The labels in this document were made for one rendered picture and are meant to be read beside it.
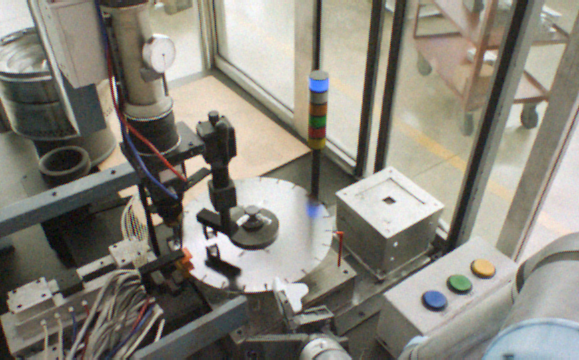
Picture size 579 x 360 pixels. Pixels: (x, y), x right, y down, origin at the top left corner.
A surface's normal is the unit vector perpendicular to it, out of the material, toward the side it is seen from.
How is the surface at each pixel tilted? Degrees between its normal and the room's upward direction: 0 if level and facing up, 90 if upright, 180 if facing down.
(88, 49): 90
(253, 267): 0
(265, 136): 0
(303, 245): 0
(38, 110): 90
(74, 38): 90
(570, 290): 25
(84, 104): 90
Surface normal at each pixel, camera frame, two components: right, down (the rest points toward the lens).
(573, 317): -0.22, -0.84
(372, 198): -0.01, -0.76
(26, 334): 0.56, 0.53
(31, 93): 0.03, 0.65
